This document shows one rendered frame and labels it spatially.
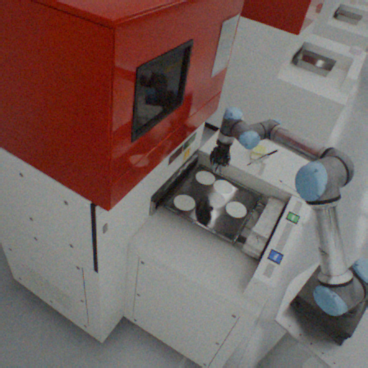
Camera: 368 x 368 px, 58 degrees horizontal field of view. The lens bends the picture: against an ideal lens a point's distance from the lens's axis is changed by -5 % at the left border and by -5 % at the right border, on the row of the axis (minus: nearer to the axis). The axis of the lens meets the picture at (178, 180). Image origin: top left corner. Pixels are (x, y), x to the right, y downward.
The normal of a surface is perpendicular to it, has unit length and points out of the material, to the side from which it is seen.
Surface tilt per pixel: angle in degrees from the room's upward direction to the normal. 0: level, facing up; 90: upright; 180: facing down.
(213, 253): 0
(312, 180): 88
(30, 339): 0
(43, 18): 90
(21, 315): 0
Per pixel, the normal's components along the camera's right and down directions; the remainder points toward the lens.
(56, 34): -0.50, 0.53
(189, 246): 0.15, -0.73
